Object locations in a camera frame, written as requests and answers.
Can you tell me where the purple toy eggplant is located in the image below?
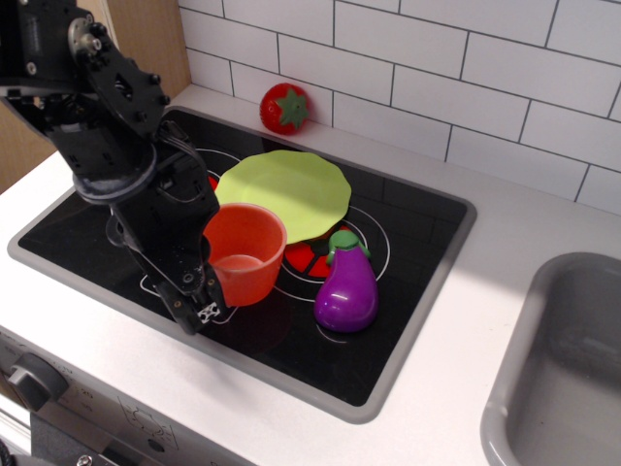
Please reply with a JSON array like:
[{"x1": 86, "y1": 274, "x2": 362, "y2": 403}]
[{"x1": 313, "y1": 230, "x2": 379, "y2": 333}]

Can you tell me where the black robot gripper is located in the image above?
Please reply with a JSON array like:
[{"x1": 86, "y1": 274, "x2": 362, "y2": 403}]
[{"x1": 74, "y1": 145, "x2": 233, "y2": 335}]

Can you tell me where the grey sink basin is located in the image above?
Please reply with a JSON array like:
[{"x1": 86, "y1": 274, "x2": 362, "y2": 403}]
[{"x1": 480, "y1": 252, "x2": 620, "y2": 465}]

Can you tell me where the yellow-green plastic plate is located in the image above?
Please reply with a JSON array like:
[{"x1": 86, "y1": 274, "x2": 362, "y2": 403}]
[{"x1": 215, "y1": 150, "x2": 352, "y2": 244}]

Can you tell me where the grey toy oven front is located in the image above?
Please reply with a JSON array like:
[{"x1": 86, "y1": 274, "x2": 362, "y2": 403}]
[{"x1": 1, "y1": 331, "x2": 250, "y2": 465}]

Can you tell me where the red toy tomato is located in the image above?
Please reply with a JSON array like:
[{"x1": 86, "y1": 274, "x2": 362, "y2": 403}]
[{"x1": 259, "y1": 83, "x2": 310, "y2": 135}]

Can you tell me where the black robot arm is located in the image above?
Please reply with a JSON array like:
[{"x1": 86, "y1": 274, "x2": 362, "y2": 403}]
[{"x1": 1, "y1": 1, "x2": 225, "y2": 334}]

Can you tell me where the black cable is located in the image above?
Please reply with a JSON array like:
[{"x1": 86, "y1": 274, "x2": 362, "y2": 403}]
[{"x1": 157, "y1": 118, "x2": 208, "y2": 171}]

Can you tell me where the grey oven knob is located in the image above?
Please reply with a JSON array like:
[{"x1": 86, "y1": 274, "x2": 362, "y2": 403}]
[{"x1": 8, "y1": 353, "x2": 69, "y2": 412}]

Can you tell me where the black toy stovetop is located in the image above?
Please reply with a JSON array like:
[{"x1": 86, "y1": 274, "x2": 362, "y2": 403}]
[{"x1": 9, "y1": 109, "x2": 475, "y2": 423}]

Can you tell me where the orange plastic cup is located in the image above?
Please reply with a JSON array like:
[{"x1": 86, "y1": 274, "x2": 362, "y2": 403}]
[{"x1": 204, "y1": 203, "x2": 287, "y2": 307}]

